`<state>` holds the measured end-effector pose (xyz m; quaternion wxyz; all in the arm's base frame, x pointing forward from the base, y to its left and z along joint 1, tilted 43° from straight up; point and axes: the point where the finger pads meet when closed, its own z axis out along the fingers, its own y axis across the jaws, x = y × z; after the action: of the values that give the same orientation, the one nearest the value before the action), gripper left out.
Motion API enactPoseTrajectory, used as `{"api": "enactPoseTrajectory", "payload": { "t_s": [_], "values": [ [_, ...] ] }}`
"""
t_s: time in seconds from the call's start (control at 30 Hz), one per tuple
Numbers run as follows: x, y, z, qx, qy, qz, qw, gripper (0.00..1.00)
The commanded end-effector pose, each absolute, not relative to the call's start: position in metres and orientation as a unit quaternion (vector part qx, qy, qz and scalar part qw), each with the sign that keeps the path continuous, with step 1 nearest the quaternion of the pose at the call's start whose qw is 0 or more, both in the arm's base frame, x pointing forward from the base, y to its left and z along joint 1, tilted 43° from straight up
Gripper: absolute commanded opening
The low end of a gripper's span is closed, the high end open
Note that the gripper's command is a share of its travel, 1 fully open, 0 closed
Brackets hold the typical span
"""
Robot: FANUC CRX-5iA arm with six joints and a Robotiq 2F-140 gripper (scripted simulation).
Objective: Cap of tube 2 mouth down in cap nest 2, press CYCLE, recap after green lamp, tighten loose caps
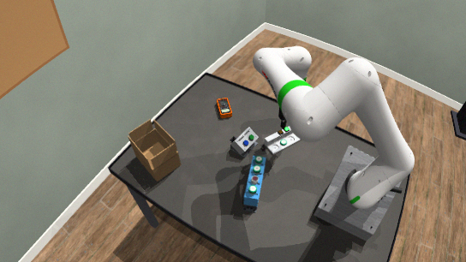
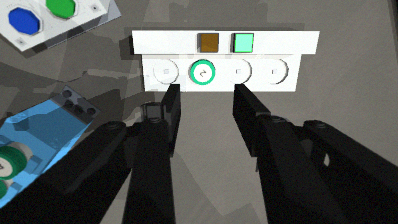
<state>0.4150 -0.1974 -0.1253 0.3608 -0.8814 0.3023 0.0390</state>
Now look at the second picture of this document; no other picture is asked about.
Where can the green screw cap with white top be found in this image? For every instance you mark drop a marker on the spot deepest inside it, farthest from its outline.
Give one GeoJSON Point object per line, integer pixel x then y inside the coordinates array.
{"type": "Point", "coordinates": [12, 162]}
{"type": "Point", "coordinates": [3, 189]}

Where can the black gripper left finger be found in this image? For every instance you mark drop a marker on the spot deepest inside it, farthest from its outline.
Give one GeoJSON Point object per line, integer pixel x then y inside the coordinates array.
{"type": "Point", "coordinates": [81, 186]}

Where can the blue tube rack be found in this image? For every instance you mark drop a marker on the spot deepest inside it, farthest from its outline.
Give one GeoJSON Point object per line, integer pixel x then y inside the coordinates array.
{"type": "Point", "coordinates": [49, 131]}

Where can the white rectangular tray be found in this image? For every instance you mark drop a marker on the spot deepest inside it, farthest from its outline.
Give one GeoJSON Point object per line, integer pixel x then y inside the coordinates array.
{"type": "Point", "coordinates": [262, 60]}

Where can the white button housing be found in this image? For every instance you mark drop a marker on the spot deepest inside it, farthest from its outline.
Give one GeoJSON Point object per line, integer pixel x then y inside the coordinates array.
{"type": "Point", "coordinates": [26, 23]}

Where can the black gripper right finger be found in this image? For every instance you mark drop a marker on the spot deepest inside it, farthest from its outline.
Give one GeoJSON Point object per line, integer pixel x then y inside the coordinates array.
{"type": "Point", "coordinates": [364, 184]}

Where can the green screw cap with white number 2 label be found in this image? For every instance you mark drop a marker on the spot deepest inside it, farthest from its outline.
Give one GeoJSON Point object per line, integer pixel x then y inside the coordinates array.
{"type": "Point", "coordinates": [202, 72]}

